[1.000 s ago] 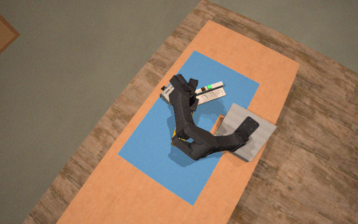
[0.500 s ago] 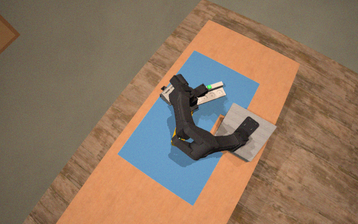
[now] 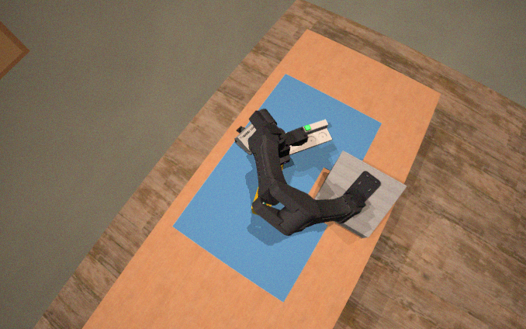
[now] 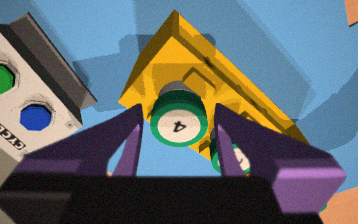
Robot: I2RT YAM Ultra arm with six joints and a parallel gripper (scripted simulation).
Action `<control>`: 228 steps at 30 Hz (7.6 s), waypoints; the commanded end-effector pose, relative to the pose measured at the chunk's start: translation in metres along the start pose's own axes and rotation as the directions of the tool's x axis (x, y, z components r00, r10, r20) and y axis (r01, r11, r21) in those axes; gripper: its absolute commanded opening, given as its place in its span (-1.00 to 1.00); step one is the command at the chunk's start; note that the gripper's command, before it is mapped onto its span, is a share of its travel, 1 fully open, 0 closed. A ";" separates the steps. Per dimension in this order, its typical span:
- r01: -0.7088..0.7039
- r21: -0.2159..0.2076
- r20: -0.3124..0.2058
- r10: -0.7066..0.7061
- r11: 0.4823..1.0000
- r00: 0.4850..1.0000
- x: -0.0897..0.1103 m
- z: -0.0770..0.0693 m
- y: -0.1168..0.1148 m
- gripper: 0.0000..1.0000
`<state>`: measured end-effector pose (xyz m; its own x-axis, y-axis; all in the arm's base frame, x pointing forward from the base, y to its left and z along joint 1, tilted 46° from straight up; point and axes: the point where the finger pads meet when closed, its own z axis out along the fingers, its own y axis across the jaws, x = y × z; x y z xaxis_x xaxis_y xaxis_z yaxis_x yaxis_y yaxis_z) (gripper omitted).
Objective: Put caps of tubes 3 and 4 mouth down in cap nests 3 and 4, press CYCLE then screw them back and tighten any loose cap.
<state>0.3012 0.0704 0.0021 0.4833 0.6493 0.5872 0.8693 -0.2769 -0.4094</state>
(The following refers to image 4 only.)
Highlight blue flat mat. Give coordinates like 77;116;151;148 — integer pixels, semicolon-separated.
0;0;358;194

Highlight green screw cap with number 4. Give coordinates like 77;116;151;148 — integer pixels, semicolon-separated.
150;90;208;147

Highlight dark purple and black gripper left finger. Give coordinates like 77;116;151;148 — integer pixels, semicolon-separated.
11;103;144;176

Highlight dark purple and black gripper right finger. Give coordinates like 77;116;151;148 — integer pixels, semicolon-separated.
214;103;346;214

